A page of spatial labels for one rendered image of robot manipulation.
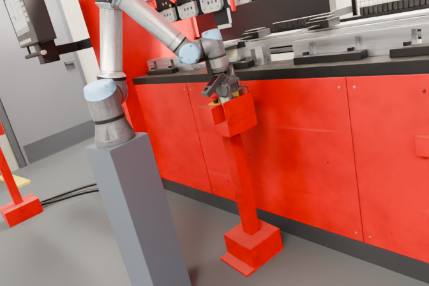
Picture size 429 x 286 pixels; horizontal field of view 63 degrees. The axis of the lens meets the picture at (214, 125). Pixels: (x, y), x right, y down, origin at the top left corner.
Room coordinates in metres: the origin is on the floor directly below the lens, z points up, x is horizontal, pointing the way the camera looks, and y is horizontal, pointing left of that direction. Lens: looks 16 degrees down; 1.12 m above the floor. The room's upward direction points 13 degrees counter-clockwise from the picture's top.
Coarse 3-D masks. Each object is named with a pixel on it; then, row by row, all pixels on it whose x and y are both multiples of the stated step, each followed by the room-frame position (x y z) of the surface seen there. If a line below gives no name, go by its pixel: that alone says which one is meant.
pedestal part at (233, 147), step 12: (228, 144) 1.47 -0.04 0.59; (240, 144) 1.47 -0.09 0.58; (228, 156) 1.49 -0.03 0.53; (240, 156) 1.46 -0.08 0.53; (240, 168) 1.46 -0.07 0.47; (240, 180) 1.45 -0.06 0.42; (240, 192) 1.46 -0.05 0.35; (240, 204) 1.48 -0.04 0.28; (252, 204) 1.47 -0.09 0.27; (240, 216) 1.49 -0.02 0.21; (252, 216) 1.46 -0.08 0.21; (252, 228) 1.46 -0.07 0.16
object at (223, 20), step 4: (228, 8) 1.86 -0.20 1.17; (216, 12) 1.92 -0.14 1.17; (220, 12) 1.89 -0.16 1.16; (224, 12) 1.87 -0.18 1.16; (228, 12) 1.86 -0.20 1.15; (216, 16) 1.92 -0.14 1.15; (220, 16) 1.90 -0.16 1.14; (224, 16) 1.88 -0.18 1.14; (228, 16) 1.86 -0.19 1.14; (216, 20) 1.93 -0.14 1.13; (220, 20) 1.90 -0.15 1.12; (224, 20) 1.88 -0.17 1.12; (228, 20) 1.86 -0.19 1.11; (216, 24) 1.93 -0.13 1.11; (220, 24) 1.91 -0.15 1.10; (224, 24) 1.90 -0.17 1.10; (228, 24) 1.88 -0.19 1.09; (220, 28) 1.93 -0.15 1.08
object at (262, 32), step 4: (260, 28) 2.00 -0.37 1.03; (264, 28) 2.02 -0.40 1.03; (268, 28) 2.03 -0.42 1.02; (248, 32) 2.03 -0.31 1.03; (252, 32) 2.01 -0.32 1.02; (256, 32) 1.97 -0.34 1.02; (260, 32) 1.98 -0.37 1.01; (264, 32) 2.00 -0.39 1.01; (268, 32) 2.02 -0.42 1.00; (244, 36) 2.04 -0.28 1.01; (248, 36) 1.99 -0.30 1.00; (252, 36) 1.99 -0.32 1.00; (256, 36) 1.97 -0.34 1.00; (260, 36) 1.97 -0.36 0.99; (236, 40) 1.91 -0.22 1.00; (240, 40) 1.93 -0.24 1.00; (244, 40) 2.05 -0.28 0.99
